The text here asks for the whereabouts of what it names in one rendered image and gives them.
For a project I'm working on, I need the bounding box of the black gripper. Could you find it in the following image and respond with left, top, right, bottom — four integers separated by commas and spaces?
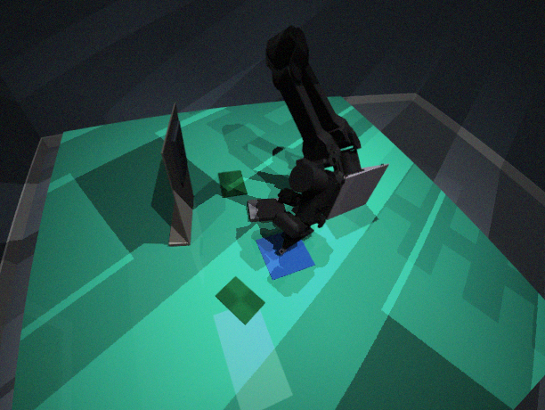
272, 193, 329, 250

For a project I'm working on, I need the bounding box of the blue square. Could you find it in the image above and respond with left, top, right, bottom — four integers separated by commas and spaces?
256, 232, 314, 280

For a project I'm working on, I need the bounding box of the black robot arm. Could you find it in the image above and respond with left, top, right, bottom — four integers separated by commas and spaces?
265, 26, 365, 209

